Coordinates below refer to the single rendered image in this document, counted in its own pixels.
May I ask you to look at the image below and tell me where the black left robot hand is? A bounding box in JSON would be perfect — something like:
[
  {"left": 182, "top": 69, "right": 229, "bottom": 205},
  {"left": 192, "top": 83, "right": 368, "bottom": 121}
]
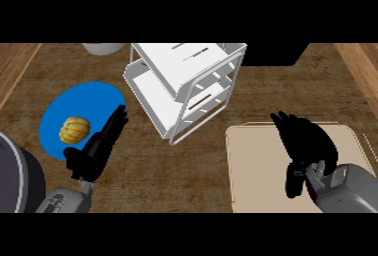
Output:
[{"left": 62, "top": 104, "right": 130, "bottom": 183}]

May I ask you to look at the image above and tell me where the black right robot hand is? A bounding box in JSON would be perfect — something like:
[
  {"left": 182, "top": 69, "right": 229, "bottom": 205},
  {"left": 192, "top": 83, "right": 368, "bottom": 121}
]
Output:
[{"left": 269, "top": 111, "right": 340, "bottom": 200}]

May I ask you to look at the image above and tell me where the beige tray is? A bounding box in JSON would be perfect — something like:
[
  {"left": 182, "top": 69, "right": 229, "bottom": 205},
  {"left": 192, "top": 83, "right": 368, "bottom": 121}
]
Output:
[{"left": 224, "top": 121, "right": 378, "bottom": 214}]

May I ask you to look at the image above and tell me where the white tiered basket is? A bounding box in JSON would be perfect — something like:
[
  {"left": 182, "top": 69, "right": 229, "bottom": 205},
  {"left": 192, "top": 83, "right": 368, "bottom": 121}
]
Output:
[{"left": 121, "top": 43, "right": 248, "bottom": 147}]

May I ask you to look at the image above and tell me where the blue oval plate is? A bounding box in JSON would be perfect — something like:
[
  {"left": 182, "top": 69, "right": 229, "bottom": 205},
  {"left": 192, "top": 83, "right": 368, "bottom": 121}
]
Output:
[{"left": 37, "top": 81, "right": 127, "bottom": 162}]

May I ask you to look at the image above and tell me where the dark grey round pan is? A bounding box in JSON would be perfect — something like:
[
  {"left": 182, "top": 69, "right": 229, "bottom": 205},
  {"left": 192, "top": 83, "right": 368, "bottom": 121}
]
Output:
[{"left": 0, "top": 131, "right": 47, "bottom": 214}]

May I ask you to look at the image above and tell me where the black appliance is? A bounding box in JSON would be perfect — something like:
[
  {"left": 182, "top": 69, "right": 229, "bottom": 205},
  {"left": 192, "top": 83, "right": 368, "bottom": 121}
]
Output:
[{"left": 242, "top": 43, "right": 311, "bottom": 67}]

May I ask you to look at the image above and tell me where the pale grey bowl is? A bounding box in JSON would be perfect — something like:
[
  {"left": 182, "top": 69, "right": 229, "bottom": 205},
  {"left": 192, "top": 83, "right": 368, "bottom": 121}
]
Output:
[{"left": 81, "top": 43, "right": 125, "bottom": 57}]

